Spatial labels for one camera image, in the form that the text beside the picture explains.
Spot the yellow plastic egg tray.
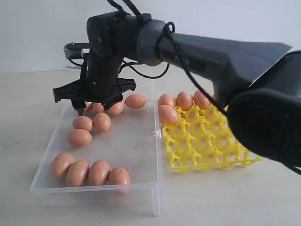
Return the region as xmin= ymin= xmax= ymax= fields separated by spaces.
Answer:
xmin=162 ymin=95 xmax=260 ymax=173

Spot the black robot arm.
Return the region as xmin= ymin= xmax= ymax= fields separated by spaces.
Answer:
xmin=53 ymin=11 xmax=301 ymax=173

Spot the brown egg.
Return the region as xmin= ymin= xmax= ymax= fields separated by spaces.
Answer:
xmin=176 ymin=91 xmax=192 ymax=111
xmin=88 ymin=160 xmax=110 ymax=186
xmin=108 ymin=101 xmax=125 ymax=116
xmin=94 ymin=113 xmax=111 ymax=132
xmin=193 ymin=90 xmax=210 ymax=109
xmin=72 ymin=116 xmax=94 ymax=132
xmin=51 ymin=152 xmax=74 ymax=179
xmin=108 ymin=167 xmax=132 ymax=185
xmin=84 ymin=102 xmax=93 ymax=113
xmin=125 ymin=94 xmax=146 ymax=109
xmin=158 ymin=93 xmax=175 ymax=108
xmin=67 ymin=129 xmax=92 ymax=147
xmin=66 ymin=160 xmax=89 ymax=187
xmin=158 ymin=105 xmax=179 ymax=125
xmin=92 ymin=103 xmax=105 ymax=114

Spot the black cable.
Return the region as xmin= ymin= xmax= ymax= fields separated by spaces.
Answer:
xmin=107 ymin=0 xmax=230 ymax=116

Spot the clear plastic tray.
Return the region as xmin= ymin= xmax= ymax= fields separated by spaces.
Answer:
xmin=29 ymin=81 xmax=164 ymax=216

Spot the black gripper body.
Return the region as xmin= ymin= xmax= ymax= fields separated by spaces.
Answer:
xmin=79 ymin=51 xmax=124 ymax=99

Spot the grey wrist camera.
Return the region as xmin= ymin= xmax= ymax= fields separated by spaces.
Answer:
xmin=63 ymin=42 xmax=91 ymax=60

